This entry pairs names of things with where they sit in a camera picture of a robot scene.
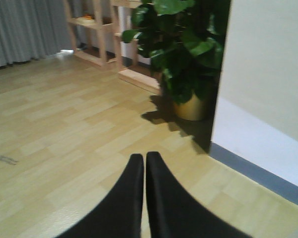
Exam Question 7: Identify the green potted plant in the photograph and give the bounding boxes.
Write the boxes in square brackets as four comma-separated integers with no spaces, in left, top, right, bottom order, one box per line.
[121,0,229,105]

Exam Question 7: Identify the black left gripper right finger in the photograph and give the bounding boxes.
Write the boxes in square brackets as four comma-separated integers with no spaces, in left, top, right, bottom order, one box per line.
[146,152,249,238]

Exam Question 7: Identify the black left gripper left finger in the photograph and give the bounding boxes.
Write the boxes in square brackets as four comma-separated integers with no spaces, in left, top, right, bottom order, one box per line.
[58,154,144,238]

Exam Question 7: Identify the grey curtain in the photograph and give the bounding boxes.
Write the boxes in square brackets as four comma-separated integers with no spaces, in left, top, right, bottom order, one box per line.
[0,0,72,67]

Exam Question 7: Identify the gold plant pot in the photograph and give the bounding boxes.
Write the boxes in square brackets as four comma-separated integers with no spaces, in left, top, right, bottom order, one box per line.
[173,93,209,121]

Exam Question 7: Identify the light wooden shelf unit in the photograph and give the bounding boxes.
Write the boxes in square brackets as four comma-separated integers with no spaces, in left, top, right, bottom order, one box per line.
[63,0,161,95]

